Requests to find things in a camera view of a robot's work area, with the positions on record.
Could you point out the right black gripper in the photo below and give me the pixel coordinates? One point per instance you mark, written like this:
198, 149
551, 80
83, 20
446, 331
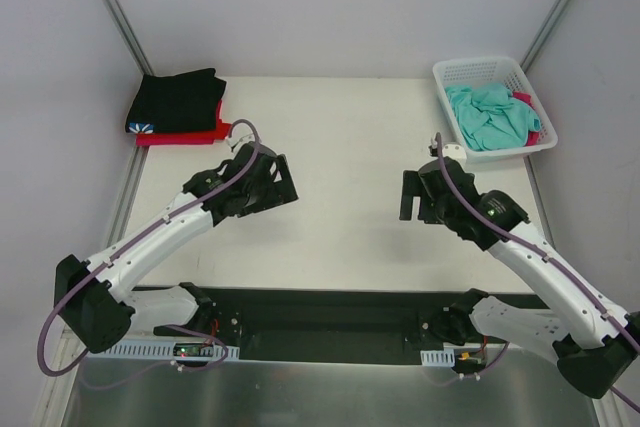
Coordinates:
423, 198

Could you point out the crumpled teal t-shirt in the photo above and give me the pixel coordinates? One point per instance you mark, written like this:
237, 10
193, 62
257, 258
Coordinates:
486, 116

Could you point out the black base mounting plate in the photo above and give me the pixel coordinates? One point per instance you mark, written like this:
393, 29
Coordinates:
340, 327

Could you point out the right aluminium frame post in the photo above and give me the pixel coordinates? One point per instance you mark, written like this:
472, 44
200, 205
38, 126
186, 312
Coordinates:
549, 25

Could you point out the white plastic basket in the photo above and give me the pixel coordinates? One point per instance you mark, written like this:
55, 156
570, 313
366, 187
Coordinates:
476, 72

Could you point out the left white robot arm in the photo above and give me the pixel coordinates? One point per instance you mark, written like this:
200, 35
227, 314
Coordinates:
97, 297

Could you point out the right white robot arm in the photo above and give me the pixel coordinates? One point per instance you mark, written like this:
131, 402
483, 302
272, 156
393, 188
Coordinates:
589, 338

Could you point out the right white cable duct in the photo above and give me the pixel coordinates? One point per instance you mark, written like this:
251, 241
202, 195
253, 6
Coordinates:
444, 358

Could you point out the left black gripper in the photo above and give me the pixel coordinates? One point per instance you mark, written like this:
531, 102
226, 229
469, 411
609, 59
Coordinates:
270, 179

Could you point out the left aluminium frame post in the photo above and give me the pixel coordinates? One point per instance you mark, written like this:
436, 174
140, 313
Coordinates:
128, 35

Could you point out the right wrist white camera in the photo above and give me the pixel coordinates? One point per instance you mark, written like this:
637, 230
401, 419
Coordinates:
449, 150

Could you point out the left white cable duct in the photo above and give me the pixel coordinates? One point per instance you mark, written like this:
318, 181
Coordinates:
169, 350

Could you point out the pink t-shirt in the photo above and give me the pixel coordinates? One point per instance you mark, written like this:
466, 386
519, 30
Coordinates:
150, 141
527, 119

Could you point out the white cable duct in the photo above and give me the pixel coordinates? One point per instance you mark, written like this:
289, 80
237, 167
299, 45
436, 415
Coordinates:
444, 358
169, 350

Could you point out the aluminium frame post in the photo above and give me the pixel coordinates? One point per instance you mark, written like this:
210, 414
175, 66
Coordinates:
128, 35
549, 25

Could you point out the crumpled pink t-shirt in basket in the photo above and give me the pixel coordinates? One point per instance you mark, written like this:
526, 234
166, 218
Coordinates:
527, 119

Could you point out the red t-shirt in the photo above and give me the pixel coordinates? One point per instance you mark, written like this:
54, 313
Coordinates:
220, 133

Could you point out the black daisy print t-shirt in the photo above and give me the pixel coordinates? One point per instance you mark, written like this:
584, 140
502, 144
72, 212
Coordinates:
178, 104

